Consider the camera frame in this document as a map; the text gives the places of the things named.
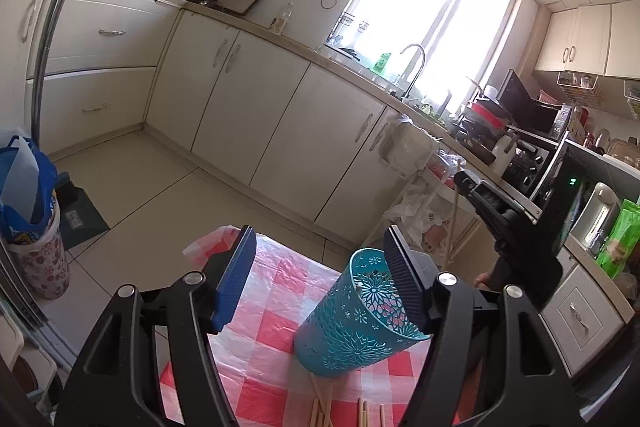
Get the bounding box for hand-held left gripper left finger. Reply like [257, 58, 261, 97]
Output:
[54, 225, 257, 427]

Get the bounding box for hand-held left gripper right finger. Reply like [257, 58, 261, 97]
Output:
[384, 225, 586, 427]

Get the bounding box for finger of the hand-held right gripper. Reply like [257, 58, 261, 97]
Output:
[454, 171, 483, 205]

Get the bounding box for teal perforated utensil holder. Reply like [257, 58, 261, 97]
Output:
[294, 248, 432, 379]

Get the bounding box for pile of wooden chopsticks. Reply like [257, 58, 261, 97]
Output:
[307, 372, 388, 427]

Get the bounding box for white rolling cart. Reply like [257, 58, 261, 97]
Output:
[385, 152, 481, 268]

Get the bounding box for white jug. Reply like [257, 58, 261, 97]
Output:
[492, 132, 518, 175]

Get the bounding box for red checkered plastic tablecloth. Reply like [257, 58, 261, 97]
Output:
[160, 224, 461, 427]

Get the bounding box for stack of pots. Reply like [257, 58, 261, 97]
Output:
[457, 97, 511, 158]

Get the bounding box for white hanging plastic bag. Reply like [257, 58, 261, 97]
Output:
[380, 114, 441, 178]

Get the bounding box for black toaster oven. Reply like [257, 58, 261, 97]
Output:
[502, 129, 568, 202]

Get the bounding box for silver toaster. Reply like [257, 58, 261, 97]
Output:
[570, 182, 621, 253]

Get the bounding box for green packet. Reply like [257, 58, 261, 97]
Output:
[595, 199, 640, 280]

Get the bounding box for black microwave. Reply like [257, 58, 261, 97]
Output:
[500, 69, 576, 140]

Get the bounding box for chrome sink faucet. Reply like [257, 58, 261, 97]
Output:
[400, 43, 427, 100]

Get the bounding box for kitchen window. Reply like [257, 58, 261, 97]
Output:
[325, 0, 523, 118]

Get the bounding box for dark dustpan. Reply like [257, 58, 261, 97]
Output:
[52, 172, 111, 250]

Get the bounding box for white base cabinets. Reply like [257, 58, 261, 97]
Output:
[145, 9, 441, 238]

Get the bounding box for floral trash bin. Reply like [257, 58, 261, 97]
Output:
[5, 202, 71, 300]

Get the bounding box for beige countertop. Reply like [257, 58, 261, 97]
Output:
[10, 0, 541, 212]

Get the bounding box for clear plastic bottle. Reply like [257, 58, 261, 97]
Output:
[270, 2, 295, 35]

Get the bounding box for white drawer cabinet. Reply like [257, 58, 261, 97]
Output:
[0, 0, 183, 152]

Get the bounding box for hanging wire basket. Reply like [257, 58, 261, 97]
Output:
[557, 72, 601, 108]

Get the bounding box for white wall cabinet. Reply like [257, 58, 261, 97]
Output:
[532, 2, 640, 80]

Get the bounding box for wire window basket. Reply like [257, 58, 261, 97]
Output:
[327, 13, 371, 50]

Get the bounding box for metal mop handle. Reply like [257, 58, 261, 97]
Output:
[31, 0, 116, 148]

